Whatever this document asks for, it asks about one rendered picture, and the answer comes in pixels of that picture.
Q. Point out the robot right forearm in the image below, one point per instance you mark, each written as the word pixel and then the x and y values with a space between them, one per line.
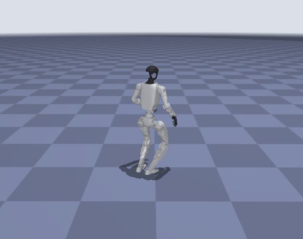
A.
pixel 170 111

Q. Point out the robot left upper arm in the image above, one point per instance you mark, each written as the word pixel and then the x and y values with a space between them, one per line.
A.
pixel 136 93

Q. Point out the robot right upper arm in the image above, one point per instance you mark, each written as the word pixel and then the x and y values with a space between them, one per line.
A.
pixel 162 91

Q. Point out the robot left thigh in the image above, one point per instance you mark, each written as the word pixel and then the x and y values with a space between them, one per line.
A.
pixel 146 132

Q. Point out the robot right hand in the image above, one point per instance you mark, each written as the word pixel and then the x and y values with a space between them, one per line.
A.
pixel 175 120

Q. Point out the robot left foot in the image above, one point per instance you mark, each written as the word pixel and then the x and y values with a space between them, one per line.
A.
pixel 139 169

